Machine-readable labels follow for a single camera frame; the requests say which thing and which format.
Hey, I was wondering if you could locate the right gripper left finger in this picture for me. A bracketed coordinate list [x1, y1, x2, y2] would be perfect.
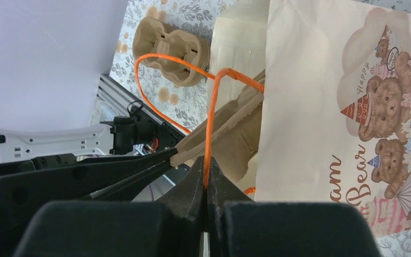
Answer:
[14, 157, 204, 256]

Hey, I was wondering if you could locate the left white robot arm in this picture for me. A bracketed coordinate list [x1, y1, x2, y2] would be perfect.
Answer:
[0, 104, 184, 256]

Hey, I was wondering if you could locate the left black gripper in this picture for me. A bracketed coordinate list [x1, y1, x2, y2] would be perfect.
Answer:
[0, 148, 177, 255]

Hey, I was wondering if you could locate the brown cardboard cup carrier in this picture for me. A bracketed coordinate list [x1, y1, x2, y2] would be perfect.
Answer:
[132, 17, 210, 87]

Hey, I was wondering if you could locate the floral table mat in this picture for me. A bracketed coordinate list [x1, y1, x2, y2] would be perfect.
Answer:
[110, 1, 411, 256]

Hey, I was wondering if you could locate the brown paper bag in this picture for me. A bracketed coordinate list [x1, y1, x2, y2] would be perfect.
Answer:
[208, 1, 411, 237]

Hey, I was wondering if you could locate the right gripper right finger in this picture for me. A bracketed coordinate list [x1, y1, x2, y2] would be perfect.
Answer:
[207, 160, 380, 256]

